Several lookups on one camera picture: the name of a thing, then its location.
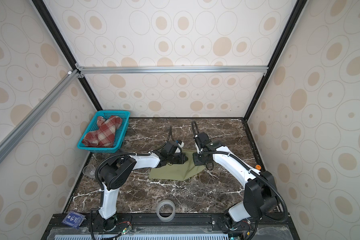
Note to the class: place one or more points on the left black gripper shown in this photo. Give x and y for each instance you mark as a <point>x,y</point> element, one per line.
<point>182,156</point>

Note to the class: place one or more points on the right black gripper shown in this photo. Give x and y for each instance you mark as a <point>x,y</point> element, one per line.
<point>196,162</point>

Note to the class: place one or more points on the olive green skirt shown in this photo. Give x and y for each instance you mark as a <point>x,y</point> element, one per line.
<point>177,172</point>

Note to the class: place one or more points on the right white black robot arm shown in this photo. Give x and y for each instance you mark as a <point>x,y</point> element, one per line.
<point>261,197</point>

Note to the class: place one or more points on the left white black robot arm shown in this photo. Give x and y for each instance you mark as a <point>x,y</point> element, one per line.
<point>113,172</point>

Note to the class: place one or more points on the clear tape roll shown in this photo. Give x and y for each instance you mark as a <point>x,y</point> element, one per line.
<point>166,211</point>

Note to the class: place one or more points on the teal plastic basket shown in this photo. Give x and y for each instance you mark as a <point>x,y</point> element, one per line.
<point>120,133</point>

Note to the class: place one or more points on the red plaid skirt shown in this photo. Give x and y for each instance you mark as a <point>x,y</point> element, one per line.
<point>104,136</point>

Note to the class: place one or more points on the clear plastic cup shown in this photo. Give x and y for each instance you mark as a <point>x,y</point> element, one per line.
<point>89,171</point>

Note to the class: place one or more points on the blue card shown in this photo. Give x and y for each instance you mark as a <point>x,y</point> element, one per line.
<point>73,219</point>

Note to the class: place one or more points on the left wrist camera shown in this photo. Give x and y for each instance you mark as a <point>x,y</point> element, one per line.
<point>173,147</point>

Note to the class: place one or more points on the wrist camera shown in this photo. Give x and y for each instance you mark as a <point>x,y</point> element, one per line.
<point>201,140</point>
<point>173,147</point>

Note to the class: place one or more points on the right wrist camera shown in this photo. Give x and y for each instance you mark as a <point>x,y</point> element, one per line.
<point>201,140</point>

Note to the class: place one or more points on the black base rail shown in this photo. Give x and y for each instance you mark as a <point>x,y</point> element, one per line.
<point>199,226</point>

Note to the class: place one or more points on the horizontal aluminium rail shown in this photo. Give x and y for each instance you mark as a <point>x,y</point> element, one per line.
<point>173,70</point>

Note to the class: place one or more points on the left slanted aluminium rail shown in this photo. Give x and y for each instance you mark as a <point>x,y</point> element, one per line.
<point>14,137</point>

